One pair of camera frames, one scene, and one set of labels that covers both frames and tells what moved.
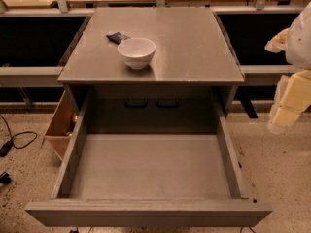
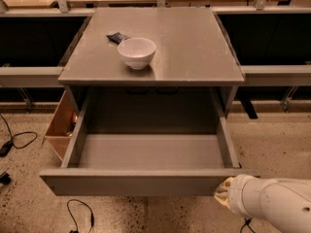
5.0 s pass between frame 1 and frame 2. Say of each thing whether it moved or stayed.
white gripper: moved
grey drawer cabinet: stayed
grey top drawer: moved
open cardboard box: stayed
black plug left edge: stayed
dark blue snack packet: stayed
